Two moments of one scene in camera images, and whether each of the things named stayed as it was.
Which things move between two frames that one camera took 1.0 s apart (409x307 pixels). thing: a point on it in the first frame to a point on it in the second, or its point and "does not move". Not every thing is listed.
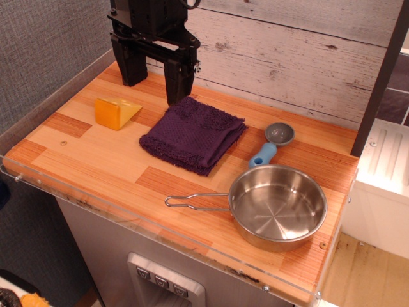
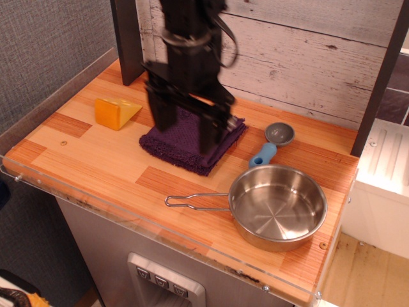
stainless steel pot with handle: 275,207 does not move
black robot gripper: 155,29 to 191,77
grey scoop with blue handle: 277,134 does not move
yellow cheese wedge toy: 114,113 does not move
